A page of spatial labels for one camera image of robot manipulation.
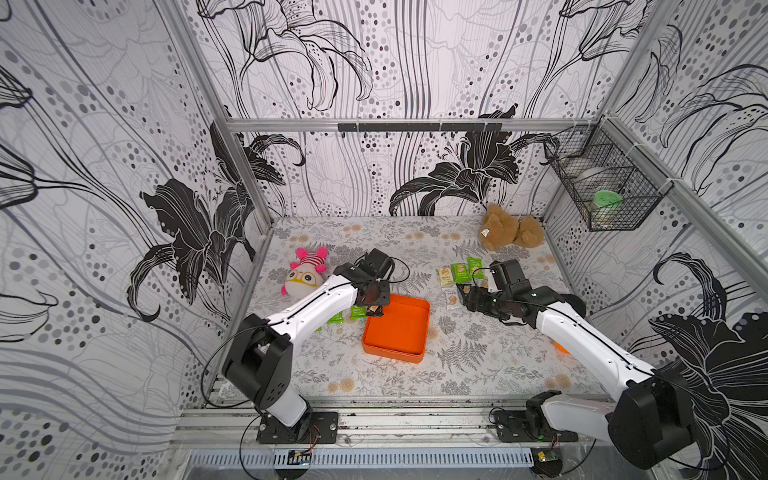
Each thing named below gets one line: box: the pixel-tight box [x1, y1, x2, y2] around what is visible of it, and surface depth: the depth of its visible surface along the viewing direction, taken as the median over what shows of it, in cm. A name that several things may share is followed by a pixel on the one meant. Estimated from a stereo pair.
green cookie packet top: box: [450, 263, 472, 284], surface depth 103 cm
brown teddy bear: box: [478, 203, 545, 251], surface depth 106 cm
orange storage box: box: [362, 294, 431, 364], surface depth 90 cm
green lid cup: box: [591, 190, 623, 229], surface depth 80 cm
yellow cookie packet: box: [436, 265, 455, 287], surface depth 103 cm
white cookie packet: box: [442, 286, 461, 310], surface depth 97 cm
